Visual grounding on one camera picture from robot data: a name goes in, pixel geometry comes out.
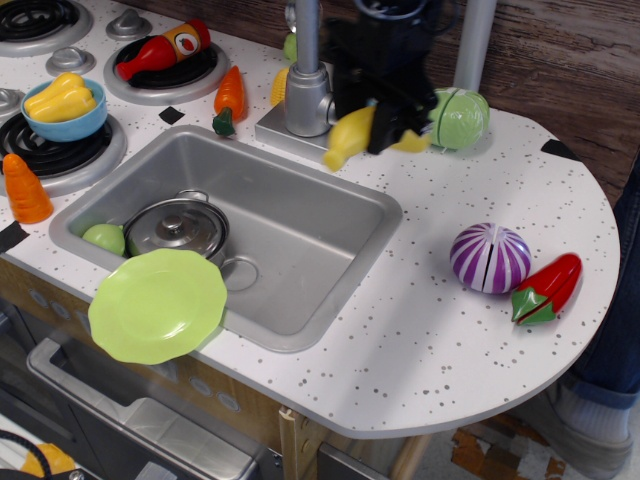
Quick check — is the yellow toy banana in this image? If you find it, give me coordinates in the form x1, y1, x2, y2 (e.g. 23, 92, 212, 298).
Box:
323, 106, 431, 172

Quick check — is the black coil stove burner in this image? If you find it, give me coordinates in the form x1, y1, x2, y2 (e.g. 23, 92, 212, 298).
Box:
1, 0, 93, 58
103, 36, 230, 106
1, 114, 127, 197

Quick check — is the red toy ketchup bottle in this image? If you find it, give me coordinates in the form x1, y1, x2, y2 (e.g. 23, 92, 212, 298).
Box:
115, 19, 211, 81

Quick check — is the silver toy sink basin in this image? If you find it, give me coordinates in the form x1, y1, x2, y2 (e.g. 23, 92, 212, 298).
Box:
50, 126, 402, 352

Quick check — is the silver stove knob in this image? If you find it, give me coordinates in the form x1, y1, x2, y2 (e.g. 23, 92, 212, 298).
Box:
105, 8, 152, 41
45, 46, 96, 76
0, 88, 24, 124

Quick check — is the black tape patch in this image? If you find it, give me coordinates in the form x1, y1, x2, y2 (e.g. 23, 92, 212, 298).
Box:
159, 106, 185, 125
541, 139, 581, 162
0, 221, 29, 254

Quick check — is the silver oven door handle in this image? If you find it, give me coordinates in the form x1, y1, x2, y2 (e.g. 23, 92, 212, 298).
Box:
27, 338, 260, 479

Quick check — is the person's jeans leg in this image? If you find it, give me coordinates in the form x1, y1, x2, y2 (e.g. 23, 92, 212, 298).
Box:
568, 161, 639, 410

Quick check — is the yellow toy corn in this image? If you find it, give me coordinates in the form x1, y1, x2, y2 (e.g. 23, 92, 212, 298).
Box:
270, 67, 289, 107

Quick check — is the orange toy carrot with leaves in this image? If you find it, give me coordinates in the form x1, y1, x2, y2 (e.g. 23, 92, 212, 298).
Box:
212, 65, 246, 137

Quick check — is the small green toy behind faucet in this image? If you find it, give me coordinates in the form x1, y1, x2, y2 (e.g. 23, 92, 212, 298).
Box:
283, 33, 298, 63

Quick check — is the black coil stove burner front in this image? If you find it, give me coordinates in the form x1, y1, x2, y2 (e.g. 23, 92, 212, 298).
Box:
1, 114, 127, 197

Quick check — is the red toy chili pepper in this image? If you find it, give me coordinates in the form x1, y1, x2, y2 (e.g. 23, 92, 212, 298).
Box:
511, 253, 582, 325

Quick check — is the blue plastic bowl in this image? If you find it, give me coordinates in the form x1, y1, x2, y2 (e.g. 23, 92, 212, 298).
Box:
21, 76, 108, 142

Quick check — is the orange toy carrot piece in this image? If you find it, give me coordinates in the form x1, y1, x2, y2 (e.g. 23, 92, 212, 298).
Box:
2, 153, 54, 224

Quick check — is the small steel pot with lid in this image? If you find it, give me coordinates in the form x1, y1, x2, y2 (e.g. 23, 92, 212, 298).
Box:
124, 190, 230, 267

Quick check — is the purple striped toy onion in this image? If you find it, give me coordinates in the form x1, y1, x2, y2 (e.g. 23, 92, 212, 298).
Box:
449, 222, 532, 294

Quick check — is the black coil stove burner back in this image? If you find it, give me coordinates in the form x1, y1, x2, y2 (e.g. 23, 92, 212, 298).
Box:
1, 0, 93, 58

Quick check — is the yellow object with black cable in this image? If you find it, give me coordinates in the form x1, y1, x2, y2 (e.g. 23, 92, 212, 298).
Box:
1, 430, 76, 479

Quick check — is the light green plastic plate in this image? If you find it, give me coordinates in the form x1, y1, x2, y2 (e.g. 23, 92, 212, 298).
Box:
88, 249, 227, 365

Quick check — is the grey vertical pole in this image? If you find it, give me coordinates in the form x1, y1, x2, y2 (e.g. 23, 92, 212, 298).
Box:
453, 0, 497, 92

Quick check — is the yellow toy bell pepper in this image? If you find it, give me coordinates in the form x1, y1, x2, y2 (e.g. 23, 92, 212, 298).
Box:
24, 73, 97, 123

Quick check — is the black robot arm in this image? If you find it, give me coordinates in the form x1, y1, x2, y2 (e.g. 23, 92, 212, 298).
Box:
325, 1, 443, 154

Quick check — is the green toy fruit in sink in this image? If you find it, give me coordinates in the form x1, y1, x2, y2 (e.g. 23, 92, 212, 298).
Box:
82, 224, 125, 256

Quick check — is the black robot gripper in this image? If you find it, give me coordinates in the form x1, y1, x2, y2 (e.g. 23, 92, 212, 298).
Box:
325, 9, 438, 154

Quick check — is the silver toy faucet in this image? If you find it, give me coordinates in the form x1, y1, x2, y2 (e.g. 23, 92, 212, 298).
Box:
255, 0, 336, 162

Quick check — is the green toy cabbage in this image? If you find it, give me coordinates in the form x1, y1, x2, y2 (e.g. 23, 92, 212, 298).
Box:
429, 87, 490, 150

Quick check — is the white sock and shoe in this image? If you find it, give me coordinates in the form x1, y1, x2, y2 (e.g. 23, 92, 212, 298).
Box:
513, 383, 633, 479

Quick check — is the black coil stove burner right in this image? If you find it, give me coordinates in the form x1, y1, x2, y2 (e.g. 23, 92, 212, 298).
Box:
103, 36, 230, 106

